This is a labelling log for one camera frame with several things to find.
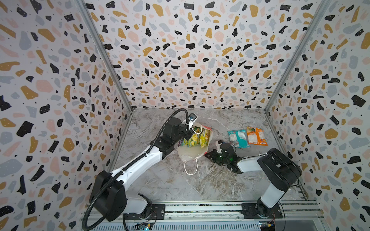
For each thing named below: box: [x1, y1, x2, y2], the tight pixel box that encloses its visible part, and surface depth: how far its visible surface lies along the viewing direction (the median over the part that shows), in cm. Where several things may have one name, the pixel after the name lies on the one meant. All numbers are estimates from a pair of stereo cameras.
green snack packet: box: [178, 133, 199, 148], surface depth 97 cm
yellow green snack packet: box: [199, 128, 211, 149], surface depth 91 cm
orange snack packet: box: [246, 126, 268, 146], surface depth 104 cm
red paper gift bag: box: [177, 124, 214, 176], surface depth 92 cm
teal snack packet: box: [226, 129, 251, 149], surface depth 103 cm
